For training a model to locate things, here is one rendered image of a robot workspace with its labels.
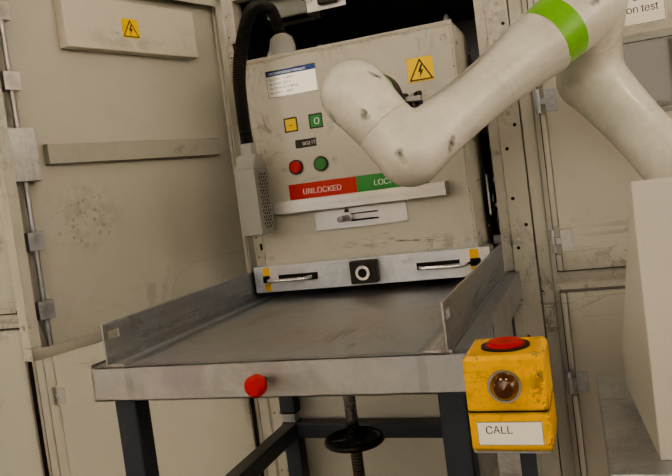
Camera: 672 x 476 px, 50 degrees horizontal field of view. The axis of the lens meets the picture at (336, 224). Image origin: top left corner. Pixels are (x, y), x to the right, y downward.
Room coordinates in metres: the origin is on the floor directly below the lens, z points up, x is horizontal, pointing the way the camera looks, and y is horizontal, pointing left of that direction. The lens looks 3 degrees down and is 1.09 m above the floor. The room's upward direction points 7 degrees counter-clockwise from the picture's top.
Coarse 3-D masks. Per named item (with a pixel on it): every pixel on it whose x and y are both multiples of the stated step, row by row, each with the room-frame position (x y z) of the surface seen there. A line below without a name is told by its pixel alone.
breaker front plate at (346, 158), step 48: (336, 48) 1.56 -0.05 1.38; (384, 48) 1.53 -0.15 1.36; (432, 48) 1.49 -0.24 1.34; (288, 96) 1.61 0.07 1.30; (288, 144) 1.61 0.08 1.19; (336, 144) 1.57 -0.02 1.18; (288, 192) 1.62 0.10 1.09; (288, 240) 1.62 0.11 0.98; (336, 240) 1.58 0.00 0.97; (384, 240) 1.54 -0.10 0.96; (432, 240) 1.51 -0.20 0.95
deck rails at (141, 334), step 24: (480, 264) 1.28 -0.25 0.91; (216, 288) 1.49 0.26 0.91; (240, 288) 1.58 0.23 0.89; (456, 288) 1.05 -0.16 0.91; (480, 288) 1.25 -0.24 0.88; (144, 312) 1.25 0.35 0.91; (168, 312) 1.31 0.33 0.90; (192, 312) 1.39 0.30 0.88; (216, 312) 1.47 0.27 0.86; (240, 312) 1.50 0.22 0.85; (456, 312) 1.03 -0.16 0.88; (120, 336) 1.18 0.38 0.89; (144, 336) 1.24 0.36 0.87; (168, 336) 1.30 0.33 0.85; (456, 336) 1.01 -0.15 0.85; (120, 360) 1.16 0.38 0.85
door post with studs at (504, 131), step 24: (480, 0) 1.59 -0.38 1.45; (504, 0) 1.56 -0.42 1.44; (480, 24) 1.59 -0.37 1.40; (504, 24) 1.57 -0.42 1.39; (480, 48) 1.59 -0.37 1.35; (504, 120) 1.57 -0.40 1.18; (504, 144) 1.58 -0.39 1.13; (504, 168) 1.58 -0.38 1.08; (504, 192) 1.58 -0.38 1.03; (504, 216) 1.59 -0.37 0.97; (528, 216) 1.57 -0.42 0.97; (504, 240) 1.57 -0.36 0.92; (528, 240) 1.57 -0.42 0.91; (528, 264) 1.57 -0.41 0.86; (528, 288) 1.57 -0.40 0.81; (528, 312) 1.57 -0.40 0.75; (528, 336) 1.57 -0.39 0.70; (552, 456) 1.57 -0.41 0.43
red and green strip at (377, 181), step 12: (324, 180) 1.58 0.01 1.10; (336, 180) 1.57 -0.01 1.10; (348, 180) 1.57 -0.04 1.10; (360, 180) 1.56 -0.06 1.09; (372, 180) 1.55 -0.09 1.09; (384, 180) 1.54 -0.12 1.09; (300, 192) 1.60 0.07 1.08; (312, 192) 1.59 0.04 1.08; (324, 192) 1.59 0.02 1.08; (336, 192) 1.58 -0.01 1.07; (348, 192) 1.57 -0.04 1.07
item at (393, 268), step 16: (384, 256) 1.53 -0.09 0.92; (400, 256) 1.52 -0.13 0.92; (416, 256) 1.51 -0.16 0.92; (432, 256) 1.50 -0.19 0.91; (448, 256) 1.49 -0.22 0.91; (480, 256) 1.46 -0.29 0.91; (256, 272) 1.64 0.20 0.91; (288, 272) 1.61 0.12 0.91; (304, 272) 1.60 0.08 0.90; (320, 272) 1.58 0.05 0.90; (336, 272) 1.57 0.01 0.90; (384, 272) 1.53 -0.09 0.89; (400, 272) 1.52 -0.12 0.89; (416, 272) 1.51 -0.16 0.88; (432, 272) 1.50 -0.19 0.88; (448, 272) 1.49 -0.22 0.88; (256, 288) 1.64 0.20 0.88; (288, 288) 1.61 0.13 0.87; (304, 288) 1.60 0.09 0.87
